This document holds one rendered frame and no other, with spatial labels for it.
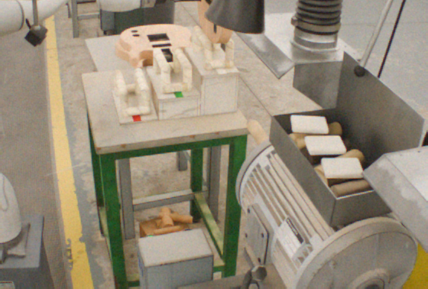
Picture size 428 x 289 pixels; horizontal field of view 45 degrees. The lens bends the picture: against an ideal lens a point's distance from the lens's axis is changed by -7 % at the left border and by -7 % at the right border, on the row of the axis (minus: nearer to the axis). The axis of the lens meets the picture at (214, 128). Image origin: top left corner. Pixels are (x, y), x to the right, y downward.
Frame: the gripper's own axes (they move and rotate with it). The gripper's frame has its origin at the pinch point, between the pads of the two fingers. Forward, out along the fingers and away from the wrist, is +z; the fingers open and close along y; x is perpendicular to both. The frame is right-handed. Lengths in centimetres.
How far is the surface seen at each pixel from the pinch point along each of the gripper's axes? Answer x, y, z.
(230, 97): -37.8, 13.9, 6.4
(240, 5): 24, 87, -19
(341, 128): 4, 107, -2
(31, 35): 13, 66, -62
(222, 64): -25.0, 11.5, 3.4
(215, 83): -31.5, 13.9, 0.4
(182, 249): -26, 102, -34
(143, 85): -32.8, 7.1, -25.7
